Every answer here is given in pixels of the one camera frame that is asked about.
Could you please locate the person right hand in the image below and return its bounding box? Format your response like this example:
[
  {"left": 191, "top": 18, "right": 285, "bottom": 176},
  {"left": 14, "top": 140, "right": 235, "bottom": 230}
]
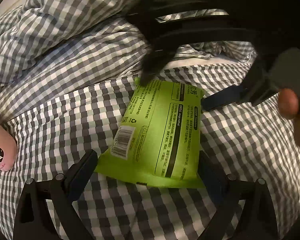
[{"left": 278, "top": 88, "right": 300, "bottom": 147}]

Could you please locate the green wet wipes pack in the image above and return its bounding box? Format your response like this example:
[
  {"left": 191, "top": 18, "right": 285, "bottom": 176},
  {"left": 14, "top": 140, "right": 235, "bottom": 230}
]
[{"left": 95, "top": 77, "right": 204, "bottom": 189}]

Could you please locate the gingham duvet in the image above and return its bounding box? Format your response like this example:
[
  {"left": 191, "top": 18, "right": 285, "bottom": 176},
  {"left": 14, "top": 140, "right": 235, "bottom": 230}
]
[{"left": 0, "top": 0, "right": 258, "bottom": 120}]

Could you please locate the gingham bed sheet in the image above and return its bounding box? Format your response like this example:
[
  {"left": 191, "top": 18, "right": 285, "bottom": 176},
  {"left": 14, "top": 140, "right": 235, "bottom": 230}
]
[{"left": 0, "top": 71, "right": 300, "bottom": 239}]

